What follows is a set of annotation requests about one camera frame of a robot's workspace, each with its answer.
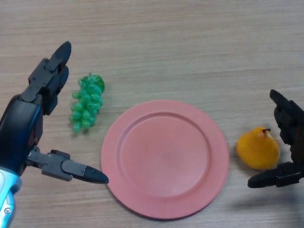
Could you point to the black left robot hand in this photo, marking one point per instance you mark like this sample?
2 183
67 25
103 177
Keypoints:
19 128

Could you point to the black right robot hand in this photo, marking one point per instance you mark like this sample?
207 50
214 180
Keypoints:
289 118

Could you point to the yellow pear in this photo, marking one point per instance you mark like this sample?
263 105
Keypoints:
256 149

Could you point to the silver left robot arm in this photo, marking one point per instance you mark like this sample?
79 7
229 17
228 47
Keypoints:
7 190

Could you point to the pink round plate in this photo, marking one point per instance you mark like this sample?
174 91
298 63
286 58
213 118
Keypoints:
164 161

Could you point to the green grape bunch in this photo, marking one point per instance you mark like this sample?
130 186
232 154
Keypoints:
86 107

